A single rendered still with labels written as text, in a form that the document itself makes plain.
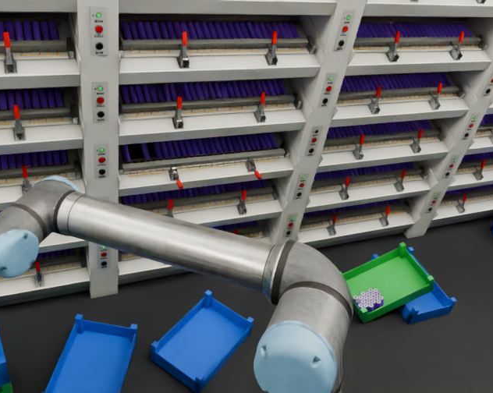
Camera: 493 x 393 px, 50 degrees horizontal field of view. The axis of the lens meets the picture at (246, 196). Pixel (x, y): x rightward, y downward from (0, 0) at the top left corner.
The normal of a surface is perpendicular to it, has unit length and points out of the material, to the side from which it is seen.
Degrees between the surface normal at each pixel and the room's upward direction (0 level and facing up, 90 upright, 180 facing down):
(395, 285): 21
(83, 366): 0
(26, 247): 85
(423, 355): 0
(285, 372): 83
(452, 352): 0
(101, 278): 90
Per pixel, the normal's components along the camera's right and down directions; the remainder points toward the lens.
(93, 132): 0.37, 0.63
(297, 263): -0.25, -0.65
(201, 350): 0.15, -0.77
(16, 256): 0.90, 0.31
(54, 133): 0.27, -0.50
